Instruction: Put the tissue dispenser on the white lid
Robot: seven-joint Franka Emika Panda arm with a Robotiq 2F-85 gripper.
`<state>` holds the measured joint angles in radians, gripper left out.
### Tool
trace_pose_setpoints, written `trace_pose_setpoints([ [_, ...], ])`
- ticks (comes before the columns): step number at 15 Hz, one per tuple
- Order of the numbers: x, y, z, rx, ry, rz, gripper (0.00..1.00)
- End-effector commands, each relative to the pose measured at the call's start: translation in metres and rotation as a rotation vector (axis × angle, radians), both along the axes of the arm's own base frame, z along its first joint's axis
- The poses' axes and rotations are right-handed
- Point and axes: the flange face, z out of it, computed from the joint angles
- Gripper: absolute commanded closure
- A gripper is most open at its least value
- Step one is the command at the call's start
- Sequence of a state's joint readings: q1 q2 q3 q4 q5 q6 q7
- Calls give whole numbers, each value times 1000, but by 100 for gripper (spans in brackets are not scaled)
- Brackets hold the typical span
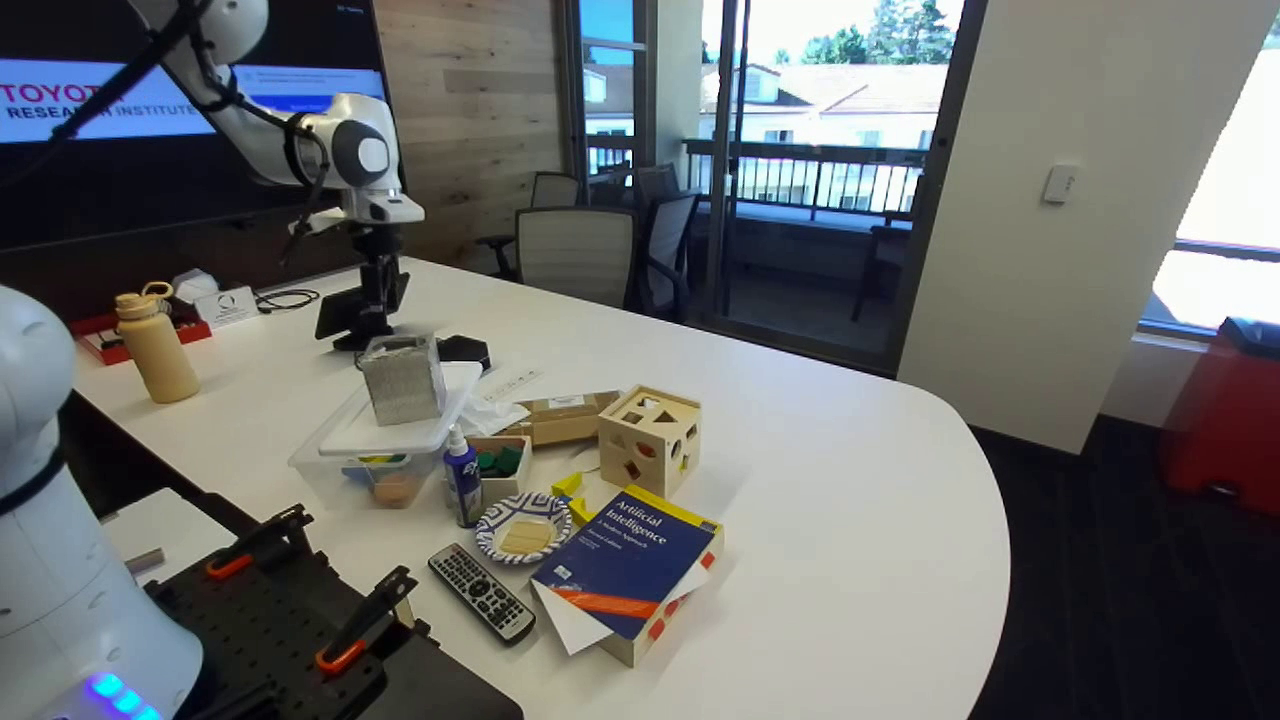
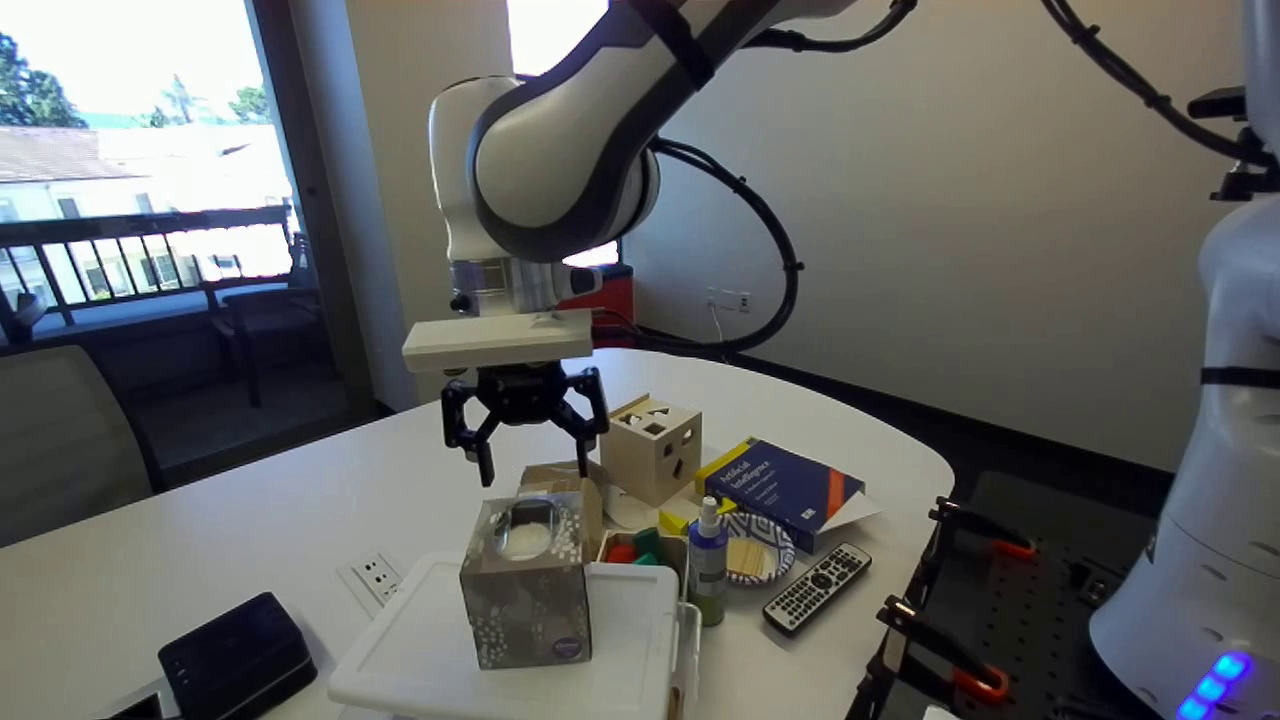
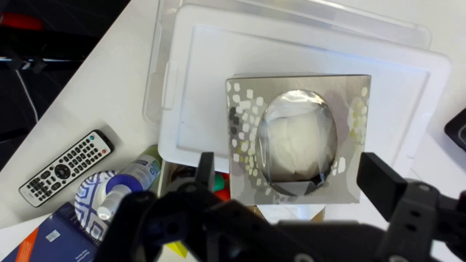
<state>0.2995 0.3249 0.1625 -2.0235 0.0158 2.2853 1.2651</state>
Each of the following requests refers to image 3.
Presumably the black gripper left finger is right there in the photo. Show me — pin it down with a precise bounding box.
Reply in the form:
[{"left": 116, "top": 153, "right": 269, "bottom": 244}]
[{"left": 195, "top": 151, "right": 217, "bottom": 194}]

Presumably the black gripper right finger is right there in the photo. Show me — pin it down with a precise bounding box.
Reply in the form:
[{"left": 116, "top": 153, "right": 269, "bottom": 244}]
[{"left": 355, "top": 151, "right": 409, "bottom": 223}]

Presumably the silver tissue dispenser box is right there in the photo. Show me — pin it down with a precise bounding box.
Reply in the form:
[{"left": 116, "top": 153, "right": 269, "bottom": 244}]
[{"left": 224, "top": 73, "right": 372, "bottom": 207}]

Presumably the white plastic lid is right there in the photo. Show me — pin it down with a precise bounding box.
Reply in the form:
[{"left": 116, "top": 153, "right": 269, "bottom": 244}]
[{"left": 157, "top": 4, "right": 453, "bottom": 175}]

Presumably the blue white glue bottle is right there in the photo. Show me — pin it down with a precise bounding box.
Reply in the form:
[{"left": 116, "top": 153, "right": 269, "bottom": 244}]
[{"left": 96, "top": 153, "right": 163, "bottom": 223}]

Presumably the small yellow block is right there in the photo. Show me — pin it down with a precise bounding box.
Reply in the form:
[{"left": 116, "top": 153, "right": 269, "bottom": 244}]
[{"left": 166, "top": 239, "right": 189, "bottom": 259}]

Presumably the clear plastic storage container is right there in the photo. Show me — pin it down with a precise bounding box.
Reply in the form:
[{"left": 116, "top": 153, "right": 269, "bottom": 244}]
[{"left": 141, "top": 0, "right": 434, "bottom": 125}]

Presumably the blue patterned plate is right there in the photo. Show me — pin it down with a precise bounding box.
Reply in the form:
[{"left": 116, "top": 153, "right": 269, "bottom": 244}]
[{"left": 71, "top": 169, "right": 119, "bottom": 242}]

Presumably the grey remote control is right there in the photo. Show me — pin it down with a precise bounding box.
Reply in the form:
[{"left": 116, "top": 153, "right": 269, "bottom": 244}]
[{"left": 17, "top": 128, "right": 116, "bottom": 210}]

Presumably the blue textbook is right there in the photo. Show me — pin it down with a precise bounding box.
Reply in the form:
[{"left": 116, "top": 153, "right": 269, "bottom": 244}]
[{"left": 0, "top": 202, "right": 106, "bottom": 262}]

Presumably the thin white cable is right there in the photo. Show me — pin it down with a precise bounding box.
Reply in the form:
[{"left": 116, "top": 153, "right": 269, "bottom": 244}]
[{"left": 13, "top": 67, "right": 40, "bottom": 125}]

